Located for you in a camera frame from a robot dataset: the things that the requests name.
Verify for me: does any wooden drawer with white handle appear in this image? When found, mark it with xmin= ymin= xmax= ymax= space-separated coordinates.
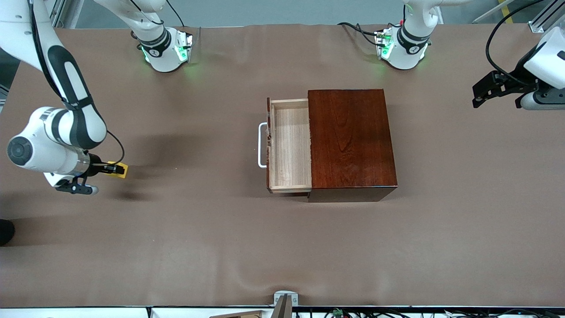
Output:
xmin=257 ymin=97 xmax=313 ymax=195

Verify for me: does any brown table cloth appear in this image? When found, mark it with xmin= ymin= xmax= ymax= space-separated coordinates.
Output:
xmin=0 ymin=23 xmax=565 ymax=308

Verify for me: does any dark brown wooden cabinet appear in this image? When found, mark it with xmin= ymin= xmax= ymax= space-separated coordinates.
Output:
xmin=308 ymin=89 xmax=398 ymax=203

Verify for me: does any light wooden board piece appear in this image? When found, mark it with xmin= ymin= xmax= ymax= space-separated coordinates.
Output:
xmin=210 ymin=310 xmax=265 ymax=318

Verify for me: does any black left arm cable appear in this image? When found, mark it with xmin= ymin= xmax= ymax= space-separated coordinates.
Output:
xmin=486 ymin=0 xmax=548 ymax=87

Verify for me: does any aluminium frame profile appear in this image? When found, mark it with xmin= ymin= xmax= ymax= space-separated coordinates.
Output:
xmin=529 ymin=0 xmax=565 ymax=34

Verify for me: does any black left base cable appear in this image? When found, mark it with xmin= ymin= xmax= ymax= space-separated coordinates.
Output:
xmin=338 ymin=22 xmax=384 ymax=47

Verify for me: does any black base cable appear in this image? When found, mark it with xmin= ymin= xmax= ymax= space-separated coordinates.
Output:
xmin=166 ymin=0 xmax=186 ymax=27
xmin=338 ymin=22 xmax=384 ymax=47

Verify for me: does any black right base cable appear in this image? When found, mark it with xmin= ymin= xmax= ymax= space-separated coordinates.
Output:
xmin=166 ymin=0 xmax=186 ymax=27

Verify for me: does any grey metal clamp bracket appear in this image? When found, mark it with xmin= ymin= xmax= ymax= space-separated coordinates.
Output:
xmin=274 ymin=291 xmax=298 ymax=318

